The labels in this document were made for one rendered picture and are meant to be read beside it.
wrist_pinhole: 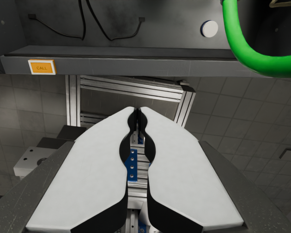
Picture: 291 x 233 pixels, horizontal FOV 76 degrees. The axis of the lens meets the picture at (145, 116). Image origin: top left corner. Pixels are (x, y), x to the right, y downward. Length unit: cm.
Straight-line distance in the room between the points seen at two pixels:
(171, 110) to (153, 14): 90
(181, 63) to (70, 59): 24
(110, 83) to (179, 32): 77
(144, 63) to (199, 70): 13
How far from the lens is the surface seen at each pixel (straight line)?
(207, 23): 55
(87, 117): 139
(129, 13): 54
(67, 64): 46
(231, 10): 23
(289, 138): 227
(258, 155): 224
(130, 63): 43
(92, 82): 125
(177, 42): 55
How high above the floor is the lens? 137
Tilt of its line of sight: 59 degrees down
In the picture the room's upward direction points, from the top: 176 degrees clockwise
